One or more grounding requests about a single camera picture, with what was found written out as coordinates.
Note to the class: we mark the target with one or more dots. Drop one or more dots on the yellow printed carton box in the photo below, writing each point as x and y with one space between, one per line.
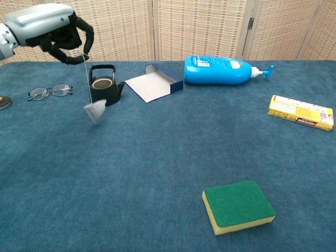
296 111

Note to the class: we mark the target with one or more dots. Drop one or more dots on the green and yellow sponge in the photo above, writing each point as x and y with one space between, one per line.
236 203

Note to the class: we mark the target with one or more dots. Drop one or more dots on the tea bag with green tag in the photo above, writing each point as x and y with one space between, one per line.
95 111

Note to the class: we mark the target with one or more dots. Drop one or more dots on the blue pump dispenser bottle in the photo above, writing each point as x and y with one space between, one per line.
215 74

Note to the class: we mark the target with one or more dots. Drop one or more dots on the thin-framed eyeglasses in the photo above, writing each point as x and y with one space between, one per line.
38 93

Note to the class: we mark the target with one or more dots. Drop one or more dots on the woven folding screen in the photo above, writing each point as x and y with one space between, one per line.
197 26

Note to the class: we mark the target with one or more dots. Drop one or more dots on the blue tablecloth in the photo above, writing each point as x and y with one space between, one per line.
168 144

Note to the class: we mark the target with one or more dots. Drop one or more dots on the black cast iron teapot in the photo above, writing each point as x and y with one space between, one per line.
111 92

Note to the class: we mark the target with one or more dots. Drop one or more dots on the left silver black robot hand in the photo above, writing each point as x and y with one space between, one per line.
39 22

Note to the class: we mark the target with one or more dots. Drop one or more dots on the open blue cardboard box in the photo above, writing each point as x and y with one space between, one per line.
149 86

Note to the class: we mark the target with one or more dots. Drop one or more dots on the grey pot lid with knob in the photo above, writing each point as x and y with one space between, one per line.
4 103

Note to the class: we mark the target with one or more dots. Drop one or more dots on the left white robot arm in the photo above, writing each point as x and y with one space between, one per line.
5 42

